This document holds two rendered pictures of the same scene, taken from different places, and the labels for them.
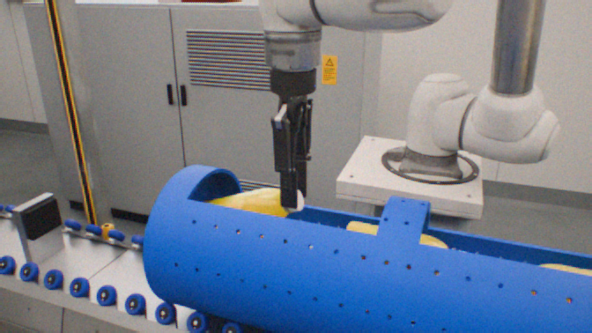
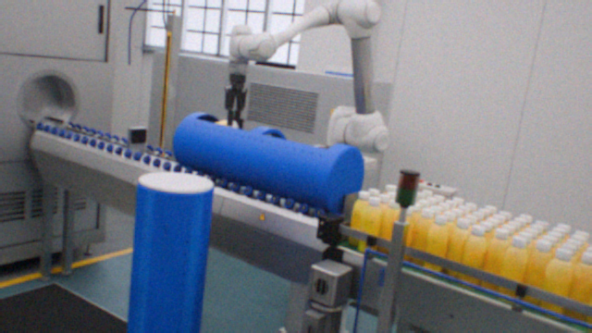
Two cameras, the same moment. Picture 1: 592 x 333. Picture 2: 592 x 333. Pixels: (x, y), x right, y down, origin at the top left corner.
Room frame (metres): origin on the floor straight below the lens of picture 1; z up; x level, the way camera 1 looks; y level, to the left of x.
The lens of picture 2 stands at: (-1.64, -0.89, 1.55)
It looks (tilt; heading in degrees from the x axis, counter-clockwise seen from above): 11 degrees down; 14
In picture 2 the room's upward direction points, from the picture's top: 7 degrees clockwise
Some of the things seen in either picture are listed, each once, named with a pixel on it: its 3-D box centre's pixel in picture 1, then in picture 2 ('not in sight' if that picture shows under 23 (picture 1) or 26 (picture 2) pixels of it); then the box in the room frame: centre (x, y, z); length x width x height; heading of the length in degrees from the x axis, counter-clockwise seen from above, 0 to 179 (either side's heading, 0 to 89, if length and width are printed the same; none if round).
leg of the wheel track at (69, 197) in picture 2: not in sight; (68, 228); (1.30, 1.25, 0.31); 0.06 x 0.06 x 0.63; 69
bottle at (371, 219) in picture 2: not in sight; (370, 227); (0.28, -0.73, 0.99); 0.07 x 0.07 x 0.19
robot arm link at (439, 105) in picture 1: (440, 112); (344, 127); (1.29, -0.42, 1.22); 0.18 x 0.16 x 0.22; 49
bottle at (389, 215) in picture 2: not in sight; (390, 229); (0.29, -0.80, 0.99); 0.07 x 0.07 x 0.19
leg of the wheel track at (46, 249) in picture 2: not in sight; (47, 231); (1.17, 1.30, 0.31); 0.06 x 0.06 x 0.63; 69
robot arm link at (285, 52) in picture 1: (292, 49); (239, 67); (0.73, 0.00, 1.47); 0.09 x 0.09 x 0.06
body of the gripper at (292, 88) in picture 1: (292, 95); (237, 83); (0.73, 0.00, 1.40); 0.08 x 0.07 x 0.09; 159
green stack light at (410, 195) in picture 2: not in sight; (406, 195); (0.02, -0.84, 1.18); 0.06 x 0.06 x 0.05
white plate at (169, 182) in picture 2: not in sight; (177, 182); (0.24, 0.02, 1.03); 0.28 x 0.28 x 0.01
